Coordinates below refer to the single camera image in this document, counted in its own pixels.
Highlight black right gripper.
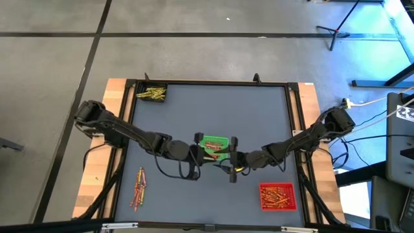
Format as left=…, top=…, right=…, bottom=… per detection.
left=212, top=136, right=252, bottom=172

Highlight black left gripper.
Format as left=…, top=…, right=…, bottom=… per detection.
left=189, top=132, right=218, bottom=173

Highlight green plastic basket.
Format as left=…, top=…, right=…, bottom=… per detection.
left=198, top=135, right=230, bottom=162

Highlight black plastic crate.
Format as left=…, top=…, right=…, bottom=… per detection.
left=137, top=82, right=169, bottom=104

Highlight red plastic basket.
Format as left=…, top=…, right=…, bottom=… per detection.
left=259, top=182, right=298, bottom=212

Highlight black diagonal strut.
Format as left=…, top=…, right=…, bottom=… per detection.
left=296, top=158, right=345, bottom=226
left=76, top=151, right=127, bottom=221

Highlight wooden table board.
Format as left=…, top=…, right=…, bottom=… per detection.
left=71, top=77, right=346, bottom=225

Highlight black desk bar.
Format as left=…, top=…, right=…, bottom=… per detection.
left=334, top=161, right=389, bottom=188

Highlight grey computer case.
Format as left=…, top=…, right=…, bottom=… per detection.
left=369, top=175, right=407, bottom=232

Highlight black tripod stand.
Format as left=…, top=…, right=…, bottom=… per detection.
left=315, top=0, right=362, bottom=52

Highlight grey equipment cabinet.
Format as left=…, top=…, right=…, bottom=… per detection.
left=386, top=92, right=414, bottom=189

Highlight fiducial marker sheet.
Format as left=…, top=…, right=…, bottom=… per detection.
left=396, top=104, right=414, bottom=123

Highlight grey chair leg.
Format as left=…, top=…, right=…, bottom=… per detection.
left=0, top=137, right=25, bottom=151

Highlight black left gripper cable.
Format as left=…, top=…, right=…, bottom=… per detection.
left=153, top=151, right=201, bottom=181

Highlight silver metal bracket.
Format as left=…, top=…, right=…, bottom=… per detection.
left=280, top=226, right=320, bottom=233
left=100, top=221, right=139, bottom=233

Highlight yellow white extension cable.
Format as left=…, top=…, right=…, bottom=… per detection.
left=352, top=85, right=414, bottom=107

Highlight black desk frame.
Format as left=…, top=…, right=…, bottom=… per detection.
left=351, top=0, right=414, bottom=89

